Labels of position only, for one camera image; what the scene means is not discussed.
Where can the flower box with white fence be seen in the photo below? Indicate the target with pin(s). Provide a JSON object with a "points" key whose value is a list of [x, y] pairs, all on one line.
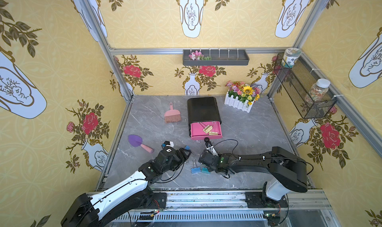
{"points": [[241, 96]]}

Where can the pink hand broom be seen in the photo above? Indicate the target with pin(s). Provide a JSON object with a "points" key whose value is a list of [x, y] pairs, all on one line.
{"points": [[172, 115]]}

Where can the small pink flowers on shelf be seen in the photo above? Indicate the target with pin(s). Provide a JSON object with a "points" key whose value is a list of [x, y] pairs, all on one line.
{"points": [[197, 55]]}

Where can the purple spatula with pink handle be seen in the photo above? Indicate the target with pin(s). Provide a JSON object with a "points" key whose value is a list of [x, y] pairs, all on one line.
{"points": [[137, 141]]}

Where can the metal base rail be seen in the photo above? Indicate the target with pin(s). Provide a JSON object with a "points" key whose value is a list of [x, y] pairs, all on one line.
{"points": [[231, 208]]}

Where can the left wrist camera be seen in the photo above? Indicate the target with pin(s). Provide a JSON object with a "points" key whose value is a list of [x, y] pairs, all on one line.
{"points": [[168, 144]]}

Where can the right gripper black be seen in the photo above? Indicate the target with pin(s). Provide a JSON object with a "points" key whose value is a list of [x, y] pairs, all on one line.
{"points": [[204, 157]]}

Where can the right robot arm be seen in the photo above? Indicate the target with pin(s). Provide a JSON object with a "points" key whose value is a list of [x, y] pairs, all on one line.
{"points": [[289, 171]]}

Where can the grey wall shelf tray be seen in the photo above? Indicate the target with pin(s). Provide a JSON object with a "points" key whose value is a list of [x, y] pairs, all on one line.
{"points": [[219, 57]]}

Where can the teal binder clip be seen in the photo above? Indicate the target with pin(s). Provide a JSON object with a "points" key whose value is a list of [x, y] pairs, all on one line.
{"points": [[205, 170]]}

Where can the black wire wall basket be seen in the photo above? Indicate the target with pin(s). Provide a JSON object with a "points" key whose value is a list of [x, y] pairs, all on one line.
{"points": [[297, 82]]}

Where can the black drawer cabinet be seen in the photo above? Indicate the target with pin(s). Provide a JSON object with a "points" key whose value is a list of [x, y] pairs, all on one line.
{"points": [[202, 109]]}

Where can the jar of colorful sprinkles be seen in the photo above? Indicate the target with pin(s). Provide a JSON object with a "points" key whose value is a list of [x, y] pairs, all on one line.
{"points": [[317, 91]]}

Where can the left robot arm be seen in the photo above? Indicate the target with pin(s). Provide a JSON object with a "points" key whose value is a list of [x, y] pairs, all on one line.
{"points": [[100, 209]]}

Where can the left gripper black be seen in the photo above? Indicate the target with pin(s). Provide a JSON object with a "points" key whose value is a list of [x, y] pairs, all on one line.
{"points": [[181, 153]]}

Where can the pink top drawer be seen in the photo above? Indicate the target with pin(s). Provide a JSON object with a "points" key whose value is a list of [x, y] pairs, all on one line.
{"points": [[198, 134]]}

